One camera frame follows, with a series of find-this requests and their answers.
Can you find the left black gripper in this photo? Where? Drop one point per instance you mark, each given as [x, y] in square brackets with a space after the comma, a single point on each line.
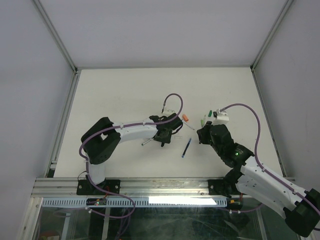
[166, 140]

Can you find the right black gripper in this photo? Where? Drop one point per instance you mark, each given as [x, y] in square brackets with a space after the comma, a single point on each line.
[202, 132]

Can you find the white pen light green end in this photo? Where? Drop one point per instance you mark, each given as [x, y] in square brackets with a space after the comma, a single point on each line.
[205, 120]

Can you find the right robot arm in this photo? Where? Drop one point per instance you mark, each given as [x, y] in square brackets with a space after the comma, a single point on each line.
[300, 208]

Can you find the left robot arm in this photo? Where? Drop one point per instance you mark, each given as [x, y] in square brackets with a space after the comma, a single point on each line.
[101, 140]

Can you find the orange pen cap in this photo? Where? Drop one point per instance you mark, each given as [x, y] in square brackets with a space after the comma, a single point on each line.
[185, 118]

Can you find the blue gel pen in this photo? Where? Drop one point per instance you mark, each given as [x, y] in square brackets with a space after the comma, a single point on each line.
[186, 148]

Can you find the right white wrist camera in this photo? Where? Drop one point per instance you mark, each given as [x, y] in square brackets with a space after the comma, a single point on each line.
[220, 117]

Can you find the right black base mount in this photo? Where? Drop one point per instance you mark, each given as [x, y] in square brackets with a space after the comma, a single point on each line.
[219, 187]

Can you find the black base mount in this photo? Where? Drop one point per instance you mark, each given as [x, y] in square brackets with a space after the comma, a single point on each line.
[85, 188]
[219, 187]

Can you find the white slotted cable duct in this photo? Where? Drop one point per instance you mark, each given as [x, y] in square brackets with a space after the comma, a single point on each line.
[139, 202]

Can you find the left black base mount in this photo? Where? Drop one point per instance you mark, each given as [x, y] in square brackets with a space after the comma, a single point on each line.
[85, 188]

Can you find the aluminium mounting rail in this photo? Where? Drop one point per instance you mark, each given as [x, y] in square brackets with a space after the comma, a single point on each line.
[130, 187]

